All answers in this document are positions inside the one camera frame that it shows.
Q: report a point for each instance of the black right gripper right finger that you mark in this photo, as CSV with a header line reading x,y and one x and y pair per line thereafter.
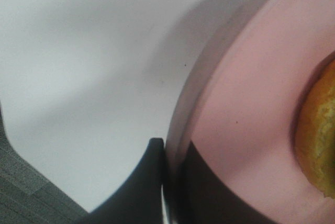
x,y
197,195

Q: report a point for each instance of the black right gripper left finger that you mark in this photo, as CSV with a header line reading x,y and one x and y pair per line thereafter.
x,y
139,198

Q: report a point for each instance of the toy burger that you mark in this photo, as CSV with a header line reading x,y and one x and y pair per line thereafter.
x,y
314,137

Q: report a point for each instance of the pink round plate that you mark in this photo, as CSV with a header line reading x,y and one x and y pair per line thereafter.
x,y
241,103

